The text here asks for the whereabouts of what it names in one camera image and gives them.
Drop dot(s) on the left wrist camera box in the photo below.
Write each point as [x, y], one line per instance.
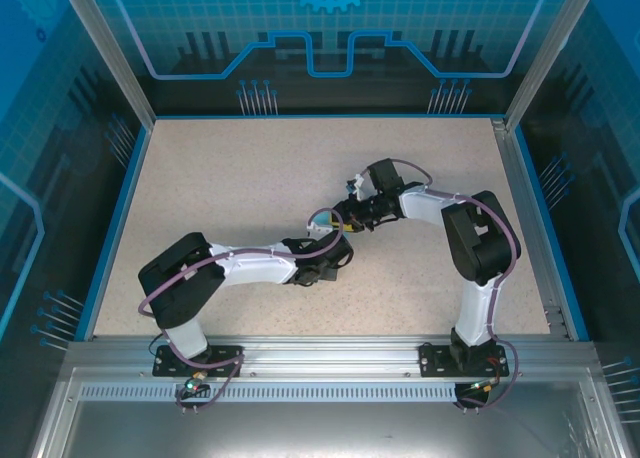
[317, 228]

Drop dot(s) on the slotted metal strip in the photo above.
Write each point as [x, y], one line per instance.
[325, 392]

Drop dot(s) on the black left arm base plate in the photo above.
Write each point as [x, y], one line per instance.
[225, 360]

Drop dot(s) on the light blue paper sheet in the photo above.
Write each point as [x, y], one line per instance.
[324, 220]

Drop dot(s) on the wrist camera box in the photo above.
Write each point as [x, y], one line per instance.
[357, 185]
[317, 228]

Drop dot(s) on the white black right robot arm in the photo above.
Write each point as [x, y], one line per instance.
[480, 238]

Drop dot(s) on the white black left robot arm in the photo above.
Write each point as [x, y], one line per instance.
[175, 278]

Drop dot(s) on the long aluminium mounting rail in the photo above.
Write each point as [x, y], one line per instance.
[325, 355]

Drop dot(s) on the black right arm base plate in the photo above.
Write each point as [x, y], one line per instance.
[435, 360]

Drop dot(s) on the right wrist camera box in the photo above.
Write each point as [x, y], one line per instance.
[357, 185]

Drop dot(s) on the aluminium side rail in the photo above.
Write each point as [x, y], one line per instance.
[528, 218]

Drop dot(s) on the aluminium frame post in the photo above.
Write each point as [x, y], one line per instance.
[112, 53]
[542, 53]

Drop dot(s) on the shiny metal tray panel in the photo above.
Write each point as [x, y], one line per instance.
[325, 428]

